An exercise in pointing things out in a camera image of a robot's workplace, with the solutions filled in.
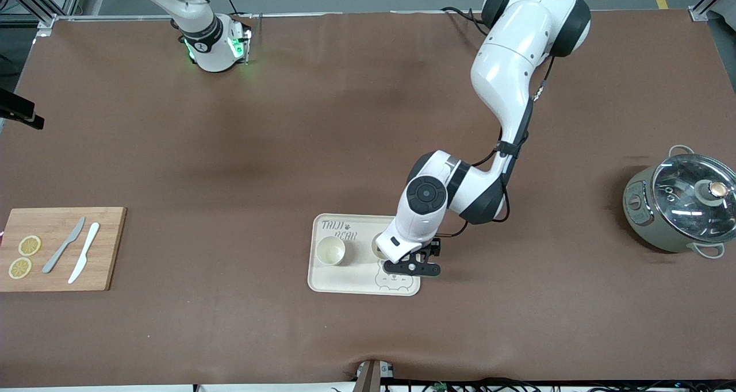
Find white plastic cup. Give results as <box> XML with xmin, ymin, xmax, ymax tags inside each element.
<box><xmin>371</xmin><ymin>233</ymin><xmax>398</xmax><ymax>260</ymax></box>
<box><xmin>315</xmin><ymin>235</ymin><xmax>347</xmax><ymax>266</ymax></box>

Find cream tray with bear print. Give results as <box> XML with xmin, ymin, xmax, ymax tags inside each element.
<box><xmin>307</xmin><ymin>213</ymin><xmax>421</xmax><ymax>297</ymax></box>

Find white plastic knife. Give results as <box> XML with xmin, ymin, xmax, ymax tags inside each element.
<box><xmin>68</xmin><ymin>222</ymin><xmax>101</xmax><ymax>285</ymax></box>

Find black base power cable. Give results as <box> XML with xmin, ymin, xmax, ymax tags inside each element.
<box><xmin>440</xmin><ymin>6</ymin><xmax>492</xmax><ymax>37</ymax></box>

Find aluminium frame post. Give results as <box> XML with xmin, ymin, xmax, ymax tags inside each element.
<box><xmin>0</xmin><ymin>0</ymin><xmax>87</xmax><ymax>29</ymax></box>
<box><xmin>687</xmin><ymin>0</ymin><xmax>736</xmax><ymax>22</ymax></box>

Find glass pot lid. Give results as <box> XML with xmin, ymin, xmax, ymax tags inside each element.
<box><xmin>651</xmin><ymin>153</ymin><xmax>736</xmax><ymax>244</ymax></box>

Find grey pot, glass lid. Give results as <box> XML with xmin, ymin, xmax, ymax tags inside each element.
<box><xmin>623</xmin><ymin>145</ymin><xmax>736</xmax><ymax>259</ymax></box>

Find bamboo cutting board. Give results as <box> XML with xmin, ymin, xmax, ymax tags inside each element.
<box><xmin>0</xmin><ymin>207</ymin><xmax>127</xmax><ymax>293</ymax></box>

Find grey plastic knife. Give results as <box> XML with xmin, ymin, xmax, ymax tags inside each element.
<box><xmin>42</xmin><ymin>216</ymin><xmax>86</xmax><ymax>274</ymax></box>

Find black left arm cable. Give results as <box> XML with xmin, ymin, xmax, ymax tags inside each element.
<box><xmin>434</xmin><ymin>53</ymin><xmax>555</xmax><ymax>240</ymax></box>

